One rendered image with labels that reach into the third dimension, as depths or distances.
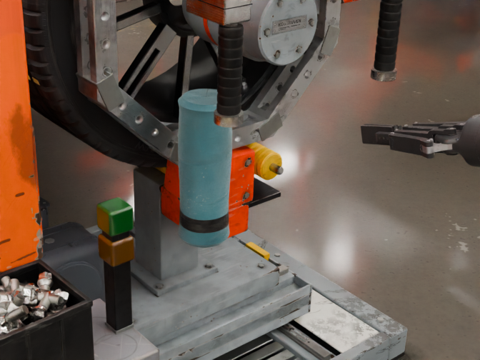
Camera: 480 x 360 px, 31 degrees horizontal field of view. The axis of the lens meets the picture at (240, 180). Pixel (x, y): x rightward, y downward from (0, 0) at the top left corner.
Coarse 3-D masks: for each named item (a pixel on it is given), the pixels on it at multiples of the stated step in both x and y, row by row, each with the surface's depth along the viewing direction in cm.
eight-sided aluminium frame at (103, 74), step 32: (96, 0) 128; (320, 0) 161; (96, 32) 130; (320, 32) 164; (96, 64) 132; (288, 64) 166; (320, 64) 165; (96, 96) 135; (128, 96) 139; (288, 96) 163; (128, 128) 146; (160, 128) 145; (256, 128) 160
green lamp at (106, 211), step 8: (112, 200) 122; (120, 200) 122; (96, 208) 121; (104, 208) 120; (112, 208) 120; (120, 208) 120; (128, 208) 120; (104, 216) 120; (112, 216) 119; (120, 216) 120; (128, 216) 121; (104, 224) 121; (112, 224) 119; (120, 224) 120; (128, 224) 121; (112, 232) 120; (120, 232) 121
